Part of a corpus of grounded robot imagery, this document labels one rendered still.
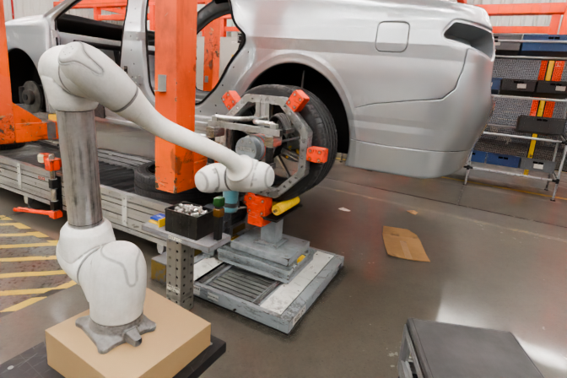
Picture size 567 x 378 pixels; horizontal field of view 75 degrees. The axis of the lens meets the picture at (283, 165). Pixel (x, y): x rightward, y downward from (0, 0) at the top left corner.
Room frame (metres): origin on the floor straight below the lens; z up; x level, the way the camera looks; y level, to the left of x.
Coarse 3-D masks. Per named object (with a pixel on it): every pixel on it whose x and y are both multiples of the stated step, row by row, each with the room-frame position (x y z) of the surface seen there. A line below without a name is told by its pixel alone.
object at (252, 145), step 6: (240, 138) 1.84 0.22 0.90; (246, 138) 1.82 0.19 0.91; (252, 138) 1.83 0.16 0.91; (258, 138) 1.85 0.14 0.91; (240, 144) 1.84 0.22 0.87; (246, 144) 1.82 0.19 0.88; (252, 144) 1.81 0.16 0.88; (258, 144) 1.83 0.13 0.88; (240, 150) 1.84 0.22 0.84; (246, 150) 1.82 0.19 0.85; (252, 150) 1.81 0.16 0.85; (258, 150) 1.81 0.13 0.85; (264, 150) 1.85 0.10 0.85; (252, 156) 1.80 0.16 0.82; (258, 156) 1.83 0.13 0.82; (264, 156) 1.88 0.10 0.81
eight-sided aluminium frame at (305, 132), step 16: (256, 96) 1.97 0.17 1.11; (272, 96) 1.93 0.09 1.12; (240, 112) 2.07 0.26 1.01; (288, 112) 1.89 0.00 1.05; (224, 128) 2.06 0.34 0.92; (304, 128) 1.84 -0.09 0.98; (224, 144) 2.06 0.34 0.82; (304, 144) 1.84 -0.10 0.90; (304, 160) 1.84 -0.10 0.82; (304, 176) 1.87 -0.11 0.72; (256, 192) 1.96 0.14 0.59; (272, 192) 1.91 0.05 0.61
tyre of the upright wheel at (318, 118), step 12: (264, 84) 2.07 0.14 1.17; (276, 84) 2.05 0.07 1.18; (240, 96) 2.12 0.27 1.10; (288, 96) 1.98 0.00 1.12; (312, 96) 2.08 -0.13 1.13; (312, 108) 1.94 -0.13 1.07; (324, 108) 2.08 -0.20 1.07; (312, 120) 1.91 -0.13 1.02; (324, 120) 1.99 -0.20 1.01; (324, 132) 1.92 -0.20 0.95; (336, 132) 2.08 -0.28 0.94; (312, 144) 1.91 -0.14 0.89; (324, 144) 1.90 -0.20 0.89; (336, 144) 2.05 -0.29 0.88; (312, 168) 1.90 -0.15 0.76; (324, 168) 1.95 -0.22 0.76; (300, 180) 1.93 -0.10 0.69; (312, 180) 1.90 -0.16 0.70; (288, 192) 1.96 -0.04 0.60; (300, 192) 1.94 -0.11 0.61
